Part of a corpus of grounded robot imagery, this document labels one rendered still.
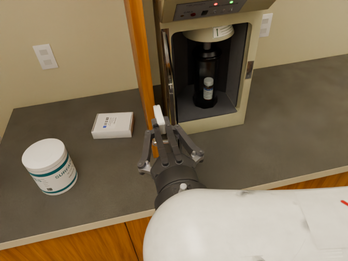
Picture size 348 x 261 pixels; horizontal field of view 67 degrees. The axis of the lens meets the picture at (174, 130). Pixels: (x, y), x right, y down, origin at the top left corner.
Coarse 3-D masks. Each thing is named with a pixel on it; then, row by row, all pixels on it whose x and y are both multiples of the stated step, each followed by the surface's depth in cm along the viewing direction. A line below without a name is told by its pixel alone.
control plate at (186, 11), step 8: (216, 0) 65; (224, 0) 66; (232, 0) 66; (240, 0) 67; (176, 8) 65; (184, 8) 66; (192, 8) 67; (200, 8) 68; (208, 8) 68; (216, 8) 69; (224, 8) 70; (240, 8) 72; (176, 16) 69; (184, 16) 70; (200, 16) 72; (208, 16) 73
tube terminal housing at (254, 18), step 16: (224, 16) 78; (240, 16) 79; (256, 16) 80; (160, 32) 77; (256, 32) 83; (160, 48) 83; (256, 48) 87; (160, 64) 91; (240, 80) 98; (240, 96) 103; (240, 112) 105; (192, 128) 106; (208, 128) 108
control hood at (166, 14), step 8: (160, 0) 66; (168, 0) 61; (176, 0) 61; (184, 0) 62; (192, 0) 63; (200, 0) 64; (208, 0) 64; (248, 0) 68; (256, 0) 69; (264, 0) 70; (272, 0) 71; (160, 8) 69; (168, 8) 65; (248, 8) 73; (256, 8) 74; (264, 8) 75; (160, 16) 71; (168, 16) 69
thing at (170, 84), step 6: (168, 60) 61; (168, 66) 59; (168, 72) 57; (168, 78) 56; (168, 84) 54; (168, 90) 59; (168, 96) 69; (168, 102) 81; (174, 114) 57; (174, 120) 58
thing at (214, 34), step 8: (184, 32) 88; (192, 32) 85; (200, 32) 83; (208, 32) 83; (216, 32) 83; (224, 32) 84; (232, 32) 86; (200, 40) 84; (208, 40) 83; (216, 40) 84
